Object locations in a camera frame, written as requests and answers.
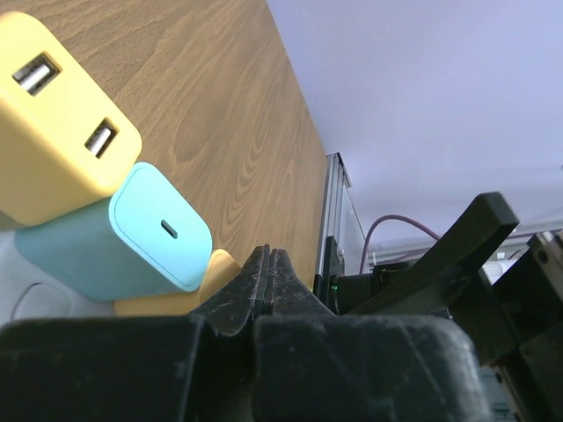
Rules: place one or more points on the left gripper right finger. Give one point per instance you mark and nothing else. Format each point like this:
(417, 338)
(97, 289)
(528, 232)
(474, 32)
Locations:
(287, 295)

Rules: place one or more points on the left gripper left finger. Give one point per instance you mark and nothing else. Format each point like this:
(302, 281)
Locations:
(244, 298)

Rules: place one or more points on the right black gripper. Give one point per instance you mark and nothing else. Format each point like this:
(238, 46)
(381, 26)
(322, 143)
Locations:
(515, 323)

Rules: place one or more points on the white power strip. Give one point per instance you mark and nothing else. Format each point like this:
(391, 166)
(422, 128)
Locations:
(29, 292)

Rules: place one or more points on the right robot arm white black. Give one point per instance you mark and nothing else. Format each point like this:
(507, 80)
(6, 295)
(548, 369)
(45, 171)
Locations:
(348, 292)

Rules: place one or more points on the teal charger plug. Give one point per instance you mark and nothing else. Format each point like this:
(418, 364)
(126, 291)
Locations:
(144, 240)

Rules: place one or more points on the yellow two-port charger plug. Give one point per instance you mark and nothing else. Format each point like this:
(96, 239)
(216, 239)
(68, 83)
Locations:
(64, 143)

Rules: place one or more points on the aluminium frame rail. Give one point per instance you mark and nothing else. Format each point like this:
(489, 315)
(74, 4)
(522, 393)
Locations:
(336, 184)

